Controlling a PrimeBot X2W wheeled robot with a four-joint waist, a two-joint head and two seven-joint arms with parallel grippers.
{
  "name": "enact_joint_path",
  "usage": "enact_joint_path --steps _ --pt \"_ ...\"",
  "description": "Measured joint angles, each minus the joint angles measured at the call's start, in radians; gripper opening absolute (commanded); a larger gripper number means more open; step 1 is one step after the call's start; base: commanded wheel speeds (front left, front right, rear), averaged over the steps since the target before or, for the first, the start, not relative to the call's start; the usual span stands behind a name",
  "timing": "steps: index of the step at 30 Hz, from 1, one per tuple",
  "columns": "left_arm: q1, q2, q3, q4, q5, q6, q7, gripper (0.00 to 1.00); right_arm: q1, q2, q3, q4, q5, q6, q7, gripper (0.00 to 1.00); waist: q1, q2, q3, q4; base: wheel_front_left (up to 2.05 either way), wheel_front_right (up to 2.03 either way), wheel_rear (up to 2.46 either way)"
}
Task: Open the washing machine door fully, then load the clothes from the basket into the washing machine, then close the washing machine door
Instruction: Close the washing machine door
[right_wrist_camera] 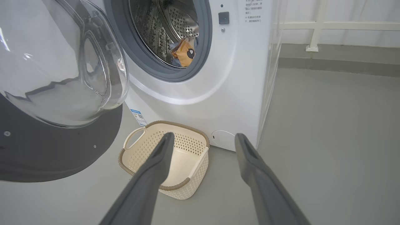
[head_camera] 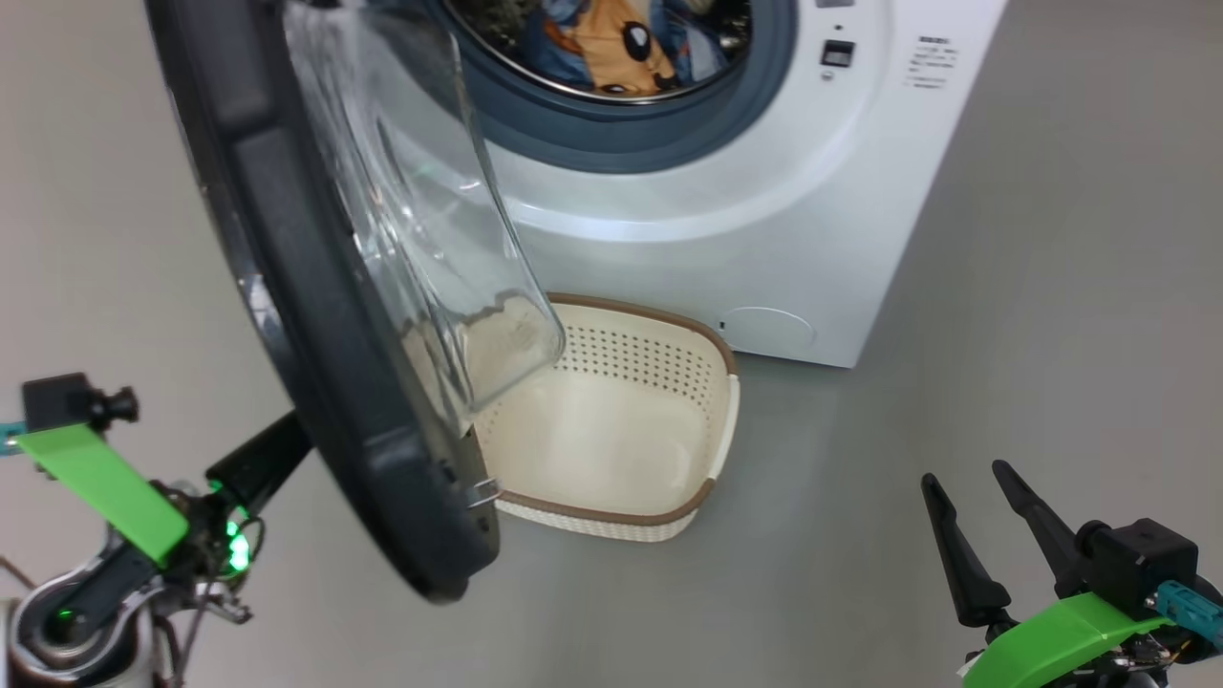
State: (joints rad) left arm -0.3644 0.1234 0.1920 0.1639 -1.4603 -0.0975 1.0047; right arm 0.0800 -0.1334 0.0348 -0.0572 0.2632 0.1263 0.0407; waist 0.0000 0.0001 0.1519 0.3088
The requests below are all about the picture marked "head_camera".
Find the dark round washing machine door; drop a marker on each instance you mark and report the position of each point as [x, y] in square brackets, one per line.
[315, 334]

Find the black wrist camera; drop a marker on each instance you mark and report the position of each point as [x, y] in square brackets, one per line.
[62, 401]
[1142, 564]

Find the round white filter cover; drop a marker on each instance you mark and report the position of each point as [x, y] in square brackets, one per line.
[769, 330]

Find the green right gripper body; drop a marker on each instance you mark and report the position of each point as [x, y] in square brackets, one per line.
[1061, 640]

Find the cream perforated laundry basket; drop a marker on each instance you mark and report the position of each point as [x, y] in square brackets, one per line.
[611, 430]

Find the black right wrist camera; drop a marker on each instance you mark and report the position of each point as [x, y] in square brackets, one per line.
[1142, 564]

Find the grey rubber door gasket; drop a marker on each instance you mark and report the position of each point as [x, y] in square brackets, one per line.
[669, 129]

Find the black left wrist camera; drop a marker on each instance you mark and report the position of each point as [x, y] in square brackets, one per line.
[62, 401]

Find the blue bear-print garment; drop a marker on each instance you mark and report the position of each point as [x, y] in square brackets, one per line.
[559, 48]

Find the black door lock socket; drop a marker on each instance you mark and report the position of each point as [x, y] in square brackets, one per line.
[838, 53]

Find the printed text warning sticker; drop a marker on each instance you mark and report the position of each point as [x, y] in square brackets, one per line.
[932, 62]

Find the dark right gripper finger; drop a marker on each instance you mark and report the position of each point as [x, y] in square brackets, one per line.
[1046, 535]
[970, 573]

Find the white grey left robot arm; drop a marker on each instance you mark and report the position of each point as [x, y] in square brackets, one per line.
[57, 659]

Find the orange bear-print garment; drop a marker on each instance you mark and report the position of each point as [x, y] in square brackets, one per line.
[611, 43]

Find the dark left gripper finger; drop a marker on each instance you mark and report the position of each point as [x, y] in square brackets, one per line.
[258, 459]

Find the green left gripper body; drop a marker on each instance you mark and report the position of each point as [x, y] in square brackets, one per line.
[105, 483]

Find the white front-load washing machine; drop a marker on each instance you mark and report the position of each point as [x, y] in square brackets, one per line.
[812, 239]

